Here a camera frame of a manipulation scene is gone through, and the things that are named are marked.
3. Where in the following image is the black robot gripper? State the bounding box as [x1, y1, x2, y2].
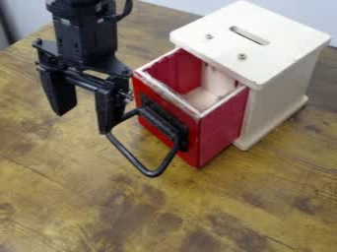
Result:
[34, 0, 133, 116]

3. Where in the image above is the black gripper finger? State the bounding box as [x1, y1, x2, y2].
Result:
[95, 77, 129, 135]

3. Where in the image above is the black metal drawer handle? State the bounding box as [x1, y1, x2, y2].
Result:
[105, 93, 191, 178]

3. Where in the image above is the red wooden drawer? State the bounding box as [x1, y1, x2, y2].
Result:
[133, 48, 250, 168]

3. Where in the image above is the white wooden box cabinet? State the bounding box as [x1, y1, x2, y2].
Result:
[170, 0, 331, 151]

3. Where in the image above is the black cable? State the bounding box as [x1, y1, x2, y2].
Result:
[99, 0, 134, 24]

